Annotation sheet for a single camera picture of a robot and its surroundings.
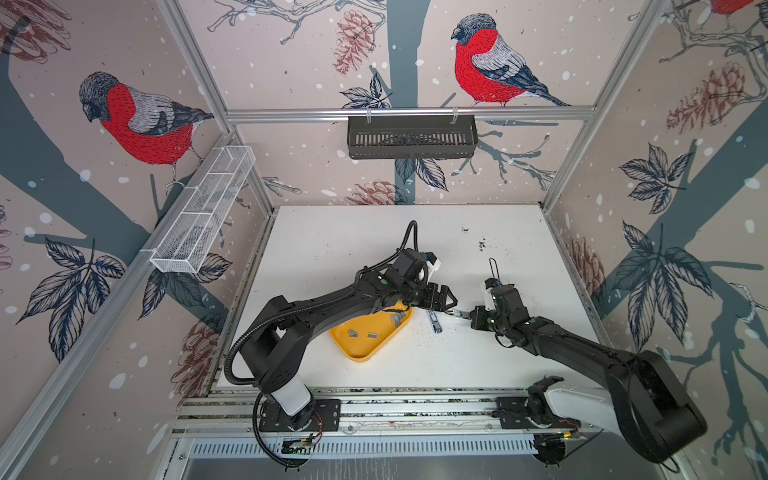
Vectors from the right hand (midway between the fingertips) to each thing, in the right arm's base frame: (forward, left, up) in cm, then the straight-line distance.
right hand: (469, 316), depth 89 cm
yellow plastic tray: (-8, +32, -1) cm, 33 cm away
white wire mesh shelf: (-2, +72, +32) cm, 79 cm away
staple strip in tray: (-1, +22, 0) cm, 22 cm away
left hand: (-3, +8, +14) cm, 16 cm away
